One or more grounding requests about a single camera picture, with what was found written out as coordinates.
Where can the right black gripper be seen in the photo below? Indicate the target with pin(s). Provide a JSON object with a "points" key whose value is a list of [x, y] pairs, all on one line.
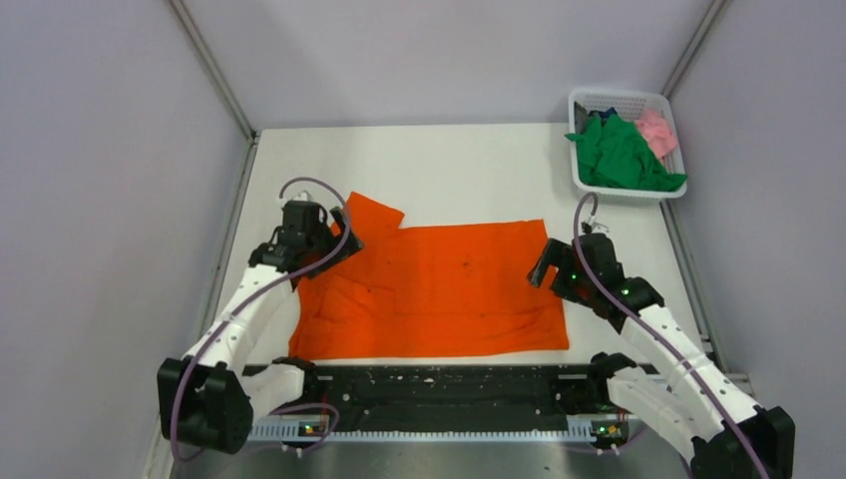
{"points": [[558, 252]]}

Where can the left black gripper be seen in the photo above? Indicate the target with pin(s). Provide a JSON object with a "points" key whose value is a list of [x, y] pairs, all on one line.
{"points": [[350, 245]]}

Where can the orange t shirt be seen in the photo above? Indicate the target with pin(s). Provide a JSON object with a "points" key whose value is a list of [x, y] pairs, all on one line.
{"points": [[419, 292]]}

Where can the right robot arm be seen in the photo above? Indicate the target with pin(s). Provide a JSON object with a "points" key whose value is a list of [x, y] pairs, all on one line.
{"points": [[717, 429]]}

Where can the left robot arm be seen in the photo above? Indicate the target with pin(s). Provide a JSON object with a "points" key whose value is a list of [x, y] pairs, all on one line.
{"points": [[206, 398]]}

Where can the green t shirt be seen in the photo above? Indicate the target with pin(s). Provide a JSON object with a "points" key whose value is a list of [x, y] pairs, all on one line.
{"points": [[613, 154]]}

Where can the dark blue t shirt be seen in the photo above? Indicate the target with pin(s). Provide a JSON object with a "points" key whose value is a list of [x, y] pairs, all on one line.
{"points": [[604, 114]]}

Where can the pink t shirt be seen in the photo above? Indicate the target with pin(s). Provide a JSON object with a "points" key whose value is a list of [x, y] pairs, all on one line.
{"points": [[657, 132]]}

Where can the white plastic basket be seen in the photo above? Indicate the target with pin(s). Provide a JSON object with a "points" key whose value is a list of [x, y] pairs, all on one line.
{"points": [[629, 105]]}

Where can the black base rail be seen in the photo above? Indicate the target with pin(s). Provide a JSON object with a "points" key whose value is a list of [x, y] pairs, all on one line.
{"points": [[461, 398]]}

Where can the white cable duct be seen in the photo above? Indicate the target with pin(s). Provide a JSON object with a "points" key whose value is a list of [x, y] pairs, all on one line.
{"points": [[296, 429]]}

